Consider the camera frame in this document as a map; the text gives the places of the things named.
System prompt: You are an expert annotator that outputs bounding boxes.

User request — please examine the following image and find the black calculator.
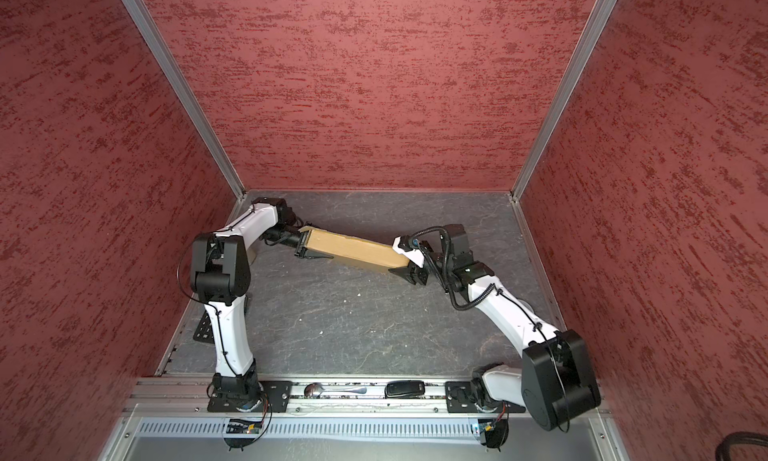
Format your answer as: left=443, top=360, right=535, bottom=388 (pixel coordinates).
left=192, top=312, right=215, bottom=344

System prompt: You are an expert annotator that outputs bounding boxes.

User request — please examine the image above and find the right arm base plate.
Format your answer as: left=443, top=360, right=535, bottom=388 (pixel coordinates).
left=445, top=379, right=527, bottom=415

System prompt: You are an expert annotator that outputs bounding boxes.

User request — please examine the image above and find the aluminium corner post right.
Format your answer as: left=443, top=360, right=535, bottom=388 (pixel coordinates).
left=509, top=0, right=628, bottom=201

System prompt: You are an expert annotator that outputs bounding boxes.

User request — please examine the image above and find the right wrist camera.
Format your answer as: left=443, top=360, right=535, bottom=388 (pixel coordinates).
left=392, top=235, right=429, bottom=268

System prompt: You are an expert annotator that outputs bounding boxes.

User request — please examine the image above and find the aluminium front rail frame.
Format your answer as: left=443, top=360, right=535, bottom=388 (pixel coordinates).
left=100, top=375, right=629, bottom=460

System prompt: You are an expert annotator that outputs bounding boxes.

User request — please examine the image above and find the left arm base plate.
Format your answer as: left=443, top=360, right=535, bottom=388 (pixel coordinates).
left=206, top=380, right=293, bottom=415

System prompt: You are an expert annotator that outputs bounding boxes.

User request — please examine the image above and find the aluminium corner post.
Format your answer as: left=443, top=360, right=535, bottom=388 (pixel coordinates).
left=509, top=0, right=628, bottom=201
left=120, top=0, right=246, bottom=201

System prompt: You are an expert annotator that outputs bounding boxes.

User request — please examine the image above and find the black cable bundle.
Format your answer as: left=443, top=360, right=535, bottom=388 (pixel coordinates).
left=715, top=431, right=768, bottom=461

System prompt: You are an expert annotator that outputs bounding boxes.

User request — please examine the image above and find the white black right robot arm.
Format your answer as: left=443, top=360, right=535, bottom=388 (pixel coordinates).
left=392, top=224, right=602, bottom=431

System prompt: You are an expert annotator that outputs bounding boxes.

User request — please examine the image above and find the brown cardboard box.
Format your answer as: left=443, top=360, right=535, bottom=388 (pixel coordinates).
left=300, top=227, right=410, bottom=273

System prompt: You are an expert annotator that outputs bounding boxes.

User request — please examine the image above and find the black car key fob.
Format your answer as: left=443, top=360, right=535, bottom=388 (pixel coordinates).
left=384, top=380, right=426, bottom=399

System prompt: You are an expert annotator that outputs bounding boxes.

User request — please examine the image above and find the aluminium corner post left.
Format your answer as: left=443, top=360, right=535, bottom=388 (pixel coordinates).
left=120, top=0, right=246, bottom=201

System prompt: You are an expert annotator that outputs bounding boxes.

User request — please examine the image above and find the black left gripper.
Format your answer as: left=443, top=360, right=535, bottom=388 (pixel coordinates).
left=263, top=222, right=336, bottom=259

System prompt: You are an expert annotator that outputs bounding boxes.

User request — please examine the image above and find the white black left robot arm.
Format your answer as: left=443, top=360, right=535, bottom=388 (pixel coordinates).
left=188, top=197, right=330, bottom=411

